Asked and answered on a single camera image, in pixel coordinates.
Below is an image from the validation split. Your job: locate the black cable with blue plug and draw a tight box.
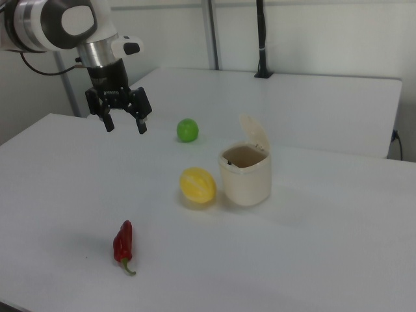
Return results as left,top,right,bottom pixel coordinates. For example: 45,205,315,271
391,129,404,161

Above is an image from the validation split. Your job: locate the grey metal frame post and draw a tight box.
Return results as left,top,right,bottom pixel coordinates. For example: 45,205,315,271
53,51,81,118
200,0,219,70

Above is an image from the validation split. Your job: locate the red toy chili pepper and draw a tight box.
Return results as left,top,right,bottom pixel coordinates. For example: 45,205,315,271
112,220,137,277

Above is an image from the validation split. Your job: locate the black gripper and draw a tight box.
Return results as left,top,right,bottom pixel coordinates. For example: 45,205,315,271
84,60,153,135

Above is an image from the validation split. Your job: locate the yellow toy melon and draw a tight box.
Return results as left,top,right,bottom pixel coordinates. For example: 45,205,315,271
179,166,217,205

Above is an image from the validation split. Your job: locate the green toy apple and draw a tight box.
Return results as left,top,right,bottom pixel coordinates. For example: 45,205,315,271
176,118,200,144

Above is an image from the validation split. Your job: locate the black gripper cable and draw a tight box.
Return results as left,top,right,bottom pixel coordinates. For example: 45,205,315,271
19,51,89,76

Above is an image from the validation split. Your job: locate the cream garbage bin lid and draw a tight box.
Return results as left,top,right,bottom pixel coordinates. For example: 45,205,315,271
239,113,270,152

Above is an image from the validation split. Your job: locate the black camera pole with base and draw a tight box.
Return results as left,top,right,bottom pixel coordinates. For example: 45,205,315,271
253,0,274,79

